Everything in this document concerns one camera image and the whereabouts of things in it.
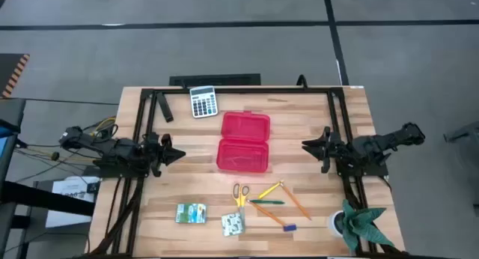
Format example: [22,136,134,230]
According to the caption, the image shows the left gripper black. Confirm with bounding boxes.
[143,132,187,178]

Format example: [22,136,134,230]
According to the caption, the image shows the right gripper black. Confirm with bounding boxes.
[301,126,344,174]

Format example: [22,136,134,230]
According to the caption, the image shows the orange pencil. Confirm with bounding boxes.
[279,181,313,222]
[247,201,287,228]

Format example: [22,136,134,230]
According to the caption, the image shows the green crayon box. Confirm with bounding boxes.
[175,203,208,225]

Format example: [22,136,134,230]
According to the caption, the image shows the yellow pencil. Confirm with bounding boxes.
[257,180,284,201]

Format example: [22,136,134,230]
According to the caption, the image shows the pink plastic pencil case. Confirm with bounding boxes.
[216,111,272,174]

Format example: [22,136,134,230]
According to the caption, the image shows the green pen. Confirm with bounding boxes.
[249,199,286,206]

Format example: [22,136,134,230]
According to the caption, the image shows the yellow handled scissors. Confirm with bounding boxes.
[231,183,251,225]

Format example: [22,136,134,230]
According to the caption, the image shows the green patterned white notepad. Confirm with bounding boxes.
[221,212,246,238]

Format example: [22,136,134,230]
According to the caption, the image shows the grey desk calculator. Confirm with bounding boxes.
[189,85,219,119]

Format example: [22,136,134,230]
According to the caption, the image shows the white plant pot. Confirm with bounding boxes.
[328,210,347,239]

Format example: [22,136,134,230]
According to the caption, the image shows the black floor vent grate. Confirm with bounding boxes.
[168,73,262,88]

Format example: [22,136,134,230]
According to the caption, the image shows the green leafy plant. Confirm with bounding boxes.
[340,198,395,252]

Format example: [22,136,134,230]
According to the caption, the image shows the white paper box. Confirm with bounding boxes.
[44,175,103,229]

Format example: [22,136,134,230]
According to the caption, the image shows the black metal beam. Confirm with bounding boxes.
[0,180,97,217]

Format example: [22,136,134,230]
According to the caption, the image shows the black monitor with blue screen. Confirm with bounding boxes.
[0,97,27,181]

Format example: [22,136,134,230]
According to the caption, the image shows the black yellow hazard mat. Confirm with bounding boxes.
[0,53,31,100]

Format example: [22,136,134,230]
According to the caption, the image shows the black bracket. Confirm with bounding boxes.
[156,91,175,124]

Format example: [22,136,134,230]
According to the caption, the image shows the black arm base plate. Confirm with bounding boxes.
[91,159,149,178]
[335,153,389,177]

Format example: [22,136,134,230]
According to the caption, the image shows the yellow cable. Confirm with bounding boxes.
[93,117,118,136]

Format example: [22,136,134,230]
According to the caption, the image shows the black metal table frame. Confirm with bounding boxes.
[108,85,412,259]

